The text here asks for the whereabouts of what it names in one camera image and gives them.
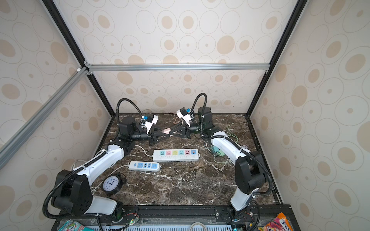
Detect pink charger plug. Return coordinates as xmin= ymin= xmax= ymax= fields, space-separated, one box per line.
xmin=162 ymin=128 xmax=171 ymax=134

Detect glass cup with green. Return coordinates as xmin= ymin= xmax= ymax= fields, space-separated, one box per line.
xmin=142 ymin=109 xmax=153 ymax=114

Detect blue white power strip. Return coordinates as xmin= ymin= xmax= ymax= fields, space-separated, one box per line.
xmin=129 ymin=161 xmax=161 ymax=172

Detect green charging cable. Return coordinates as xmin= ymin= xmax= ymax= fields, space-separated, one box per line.
xmin=203 ymin=122 xmax=249 ymax=171

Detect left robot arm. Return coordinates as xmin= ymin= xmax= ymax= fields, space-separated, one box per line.
xmin=42 ymin=113 xmax=169 ymax=221

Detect green charger plug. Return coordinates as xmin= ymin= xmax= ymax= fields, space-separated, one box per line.
xmin=214 ymin=149 xmax=225 ymax=157

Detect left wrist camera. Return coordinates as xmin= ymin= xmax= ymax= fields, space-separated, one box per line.
xmin=141 ymin=115 xmax=158 ymax=134

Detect white power strip cords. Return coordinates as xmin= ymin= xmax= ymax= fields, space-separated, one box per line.
xmin=70 ymin=144 xmax=154 ymax=191

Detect black alarm clock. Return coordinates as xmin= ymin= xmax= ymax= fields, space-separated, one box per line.
xmin=101 ymin=173 xmax=127 ymax=197

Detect colourful snack bag right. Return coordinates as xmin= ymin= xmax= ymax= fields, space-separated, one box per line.
xmin=258 ymin=213 xmax=293 ymax=231

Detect multicolour white power strip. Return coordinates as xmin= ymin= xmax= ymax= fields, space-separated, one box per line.
xmin=153 ymin=149 xmax=199 ymax=162

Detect green snack bag left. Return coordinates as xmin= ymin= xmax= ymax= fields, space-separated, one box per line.
xmin=57 ymin=219 xmax=93 ymax=231

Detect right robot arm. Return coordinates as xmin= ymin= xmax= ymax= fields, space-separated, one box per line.
xmin=169 ymin=93 xmax=273 ymax=213

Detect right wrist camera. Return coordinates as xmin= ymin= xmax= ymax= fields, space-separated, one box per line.
xmin=176 ymin=107 xmax=194 ymax=127

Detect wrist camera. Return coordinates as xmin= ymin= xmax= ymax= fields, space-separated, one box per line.
xmin=141 ymin=115 xmax=158 ymax=134
xmin=176 ymin=107 xmax=194 ymax=127

